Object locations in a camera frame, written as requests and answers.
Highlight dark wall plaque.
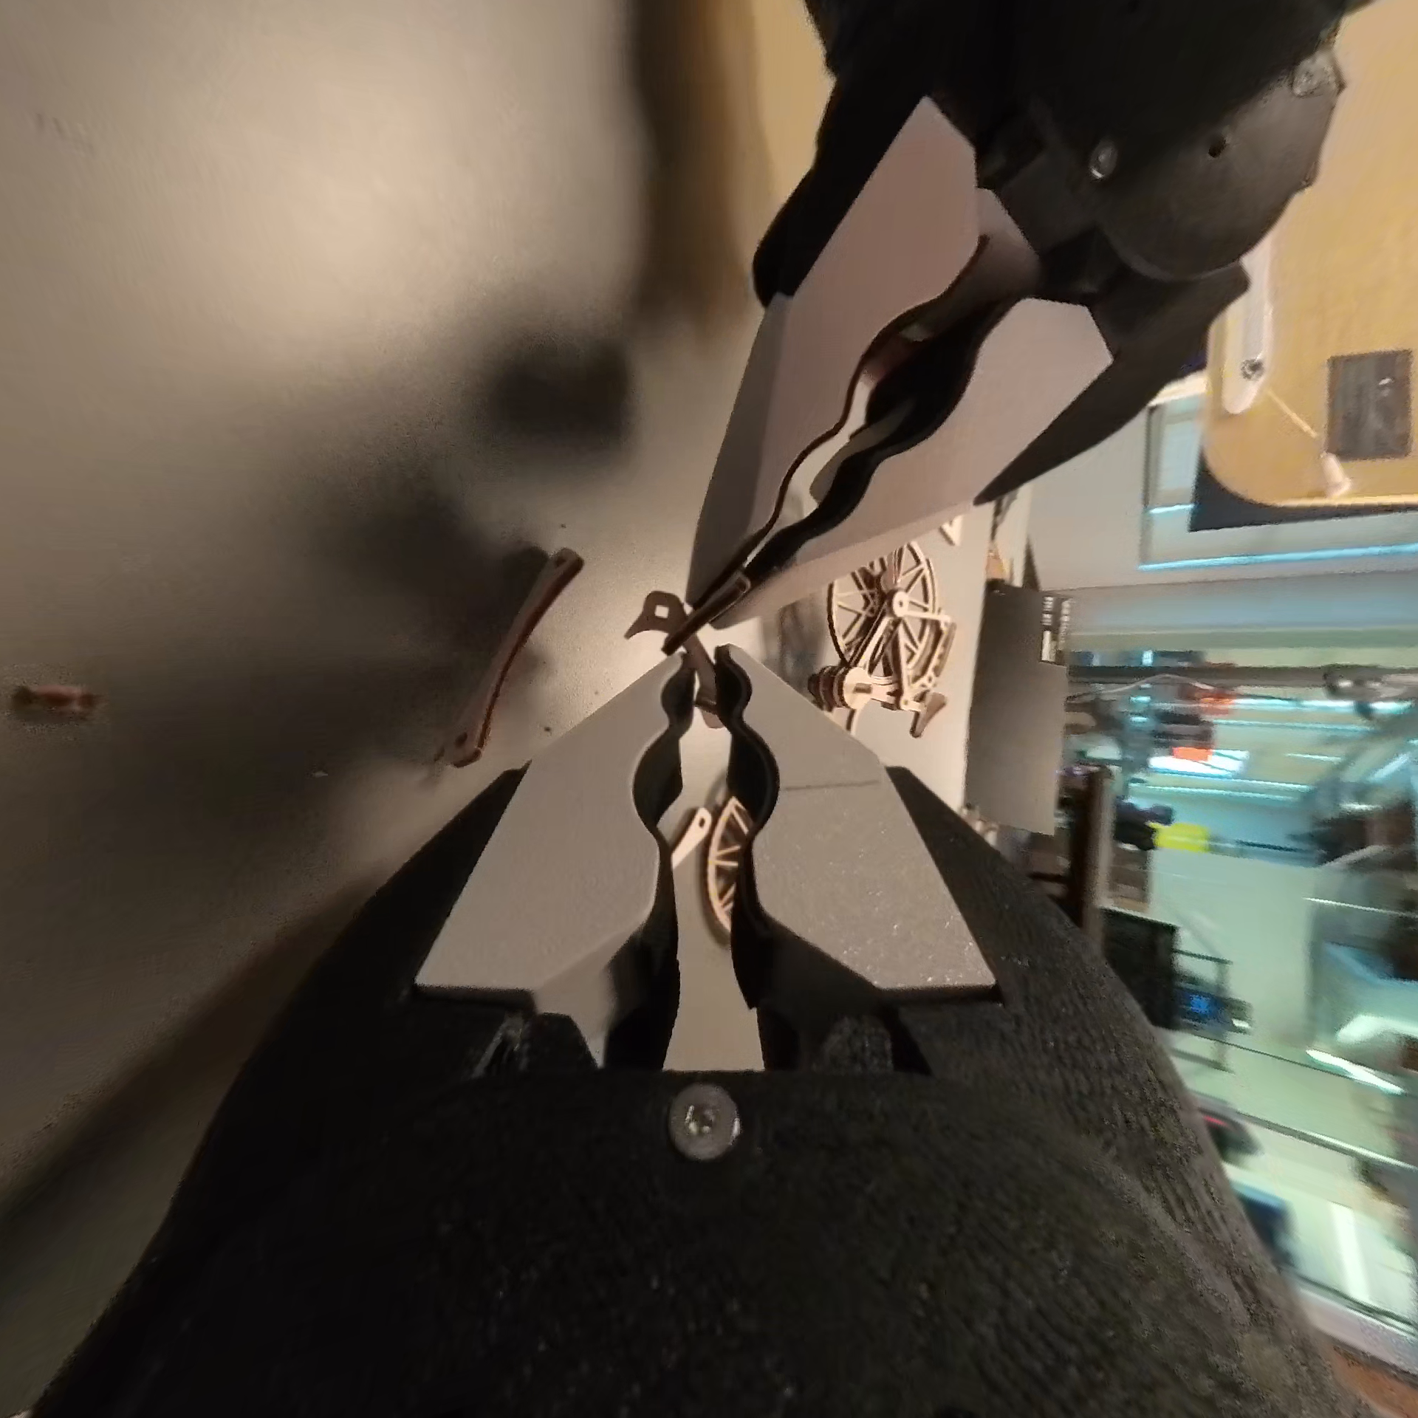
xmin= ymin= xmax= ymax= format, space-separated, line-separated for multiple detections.
xmin=1328 ymin=348 xmax=1418 ymax=463

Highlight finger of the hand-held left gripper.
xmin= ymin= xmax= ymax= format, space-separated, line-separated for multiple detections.
xmin=710 ymin=291 xmax=1119 ymax=637
xmin=685 ymin=98 xmax=988 ymax=610

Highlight wooden bicycle model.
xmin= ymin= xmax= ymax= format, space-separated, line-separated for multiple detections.
xmin=671 ymin=541 xmax=957 ymax=947

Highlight curved wooden strip part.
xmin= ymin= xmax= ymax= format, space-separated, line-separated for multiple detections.
xmin=441 ymin=547 xmax=587 ymax=769

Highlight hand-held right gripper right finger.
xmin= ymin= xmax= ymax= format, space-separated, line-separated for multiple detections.
xmin=713 ymin=644 xmax=1000 ymax=1010

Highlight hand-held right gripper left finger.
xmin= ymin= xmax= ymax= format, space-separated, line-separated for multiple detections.
xmin=412 ymin=657 xmax=696 ymax=1037

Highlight small wooden stand assembly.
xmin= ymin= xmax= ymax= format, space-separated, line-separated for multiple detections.
xmin=624 ymin=576 xmax=766 ymax=728

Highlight dark model kit box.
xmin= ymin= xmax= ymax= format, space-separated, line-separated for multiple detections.
xmin=966 ymin=579 xmax=1075 ymax=840

